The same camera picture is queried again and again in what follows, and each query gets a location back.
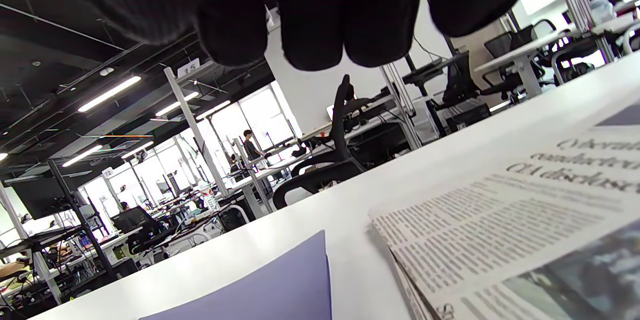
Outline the person's right hand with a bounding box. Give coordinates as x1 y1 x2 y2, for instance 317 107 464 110
62 0 533 72

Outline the blue file folder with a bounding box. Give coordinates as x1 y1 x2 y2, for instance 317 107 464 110
137 230 333 320

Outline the newspaper blue masthead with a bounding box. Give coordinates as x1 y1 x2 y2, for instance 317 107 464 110
369 103 640 320

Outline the ceiling light strip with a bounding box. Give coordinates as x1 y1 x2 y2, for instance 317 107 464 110
121 141 155 160
155 91 200 117
196 100 232 121
62 145 104 168
77 76 143 113

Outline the black mesh office chair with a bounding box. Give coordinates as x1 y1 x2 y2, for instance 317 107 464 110
482 19 558 96

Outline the white office desk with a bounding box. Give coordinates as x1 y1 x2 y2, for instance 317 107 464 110
474 13 640 98

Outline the black monitor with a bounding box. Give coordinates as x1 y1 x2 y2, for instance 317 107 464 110
111 206 162 235
10 174 77 220

